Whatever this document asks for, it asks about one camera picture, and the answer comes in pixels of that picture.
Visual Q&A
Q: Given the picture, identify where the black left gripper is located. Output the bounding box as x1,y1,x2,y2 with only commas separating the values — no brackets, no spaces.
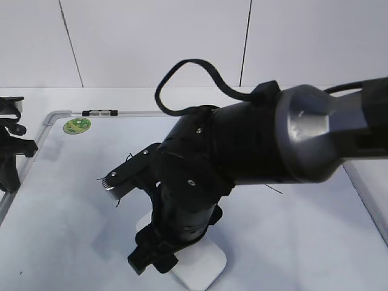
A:
1,118,38,193

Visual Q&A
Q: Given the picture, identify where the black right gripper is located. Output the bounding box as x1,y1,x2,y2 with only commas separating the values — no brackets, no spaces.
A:
127,179,223,275

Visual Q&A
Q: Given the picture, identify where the white rectangular board eraser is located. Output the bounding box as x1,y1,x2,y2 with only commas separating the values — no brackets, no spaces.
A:
135,213,227,291

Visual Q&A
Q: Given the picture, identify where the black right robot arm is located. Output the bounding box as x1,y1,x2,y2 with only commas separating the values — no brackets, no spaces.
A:
127,78,387,274

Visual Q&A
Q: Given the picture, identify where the round green magnet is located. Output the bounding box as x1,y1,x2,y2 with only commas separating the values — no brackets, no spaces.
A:
63,118,92,135

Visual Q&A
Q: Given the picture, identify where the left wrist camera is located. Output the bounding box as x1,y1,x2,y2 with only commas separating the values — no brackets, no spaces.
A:
0,96,24,118

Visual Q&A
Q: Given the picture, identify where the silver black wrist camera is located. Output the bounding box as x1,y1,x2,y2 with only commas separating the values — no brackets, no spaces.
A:
102,142,160,200

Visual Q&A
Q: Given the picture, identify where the white board with grey frame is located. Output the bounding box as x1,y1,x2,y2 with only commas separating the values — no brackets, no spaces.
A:
1,113,387,290

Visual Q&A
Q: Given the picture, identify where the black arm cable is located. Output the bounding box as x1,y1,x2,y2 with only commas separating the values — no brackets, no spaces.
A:
154,59,252,116

